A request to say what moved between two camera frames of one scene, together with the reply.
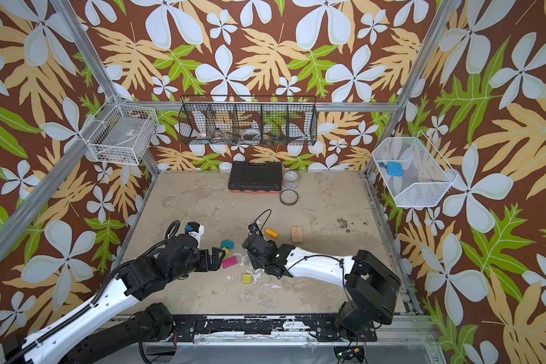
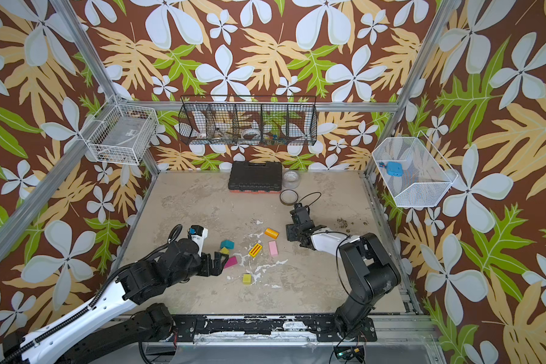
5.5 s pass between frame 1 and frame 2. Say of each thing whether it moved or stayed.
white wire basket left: stayed
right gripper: moved
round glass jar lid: stayed
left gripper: stayed
